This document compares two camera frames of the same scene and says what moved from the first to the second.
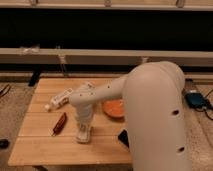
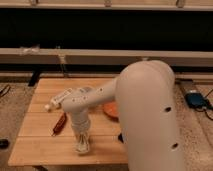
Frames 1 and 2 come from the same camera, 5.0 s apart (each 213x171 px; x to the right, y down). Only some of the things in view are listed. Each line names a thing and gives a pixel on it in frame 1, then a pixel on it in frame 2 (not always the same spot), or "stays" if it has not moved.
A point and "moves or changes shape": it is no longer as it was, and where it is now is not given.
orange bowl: [114, 107] stays
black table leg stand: [34, 78] stays
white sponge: [83, 134] moves or changes shape
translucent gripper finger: [80, 131] -> [77, 141]
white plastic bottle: [59, 100] stays
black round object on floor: [3, 143] stays
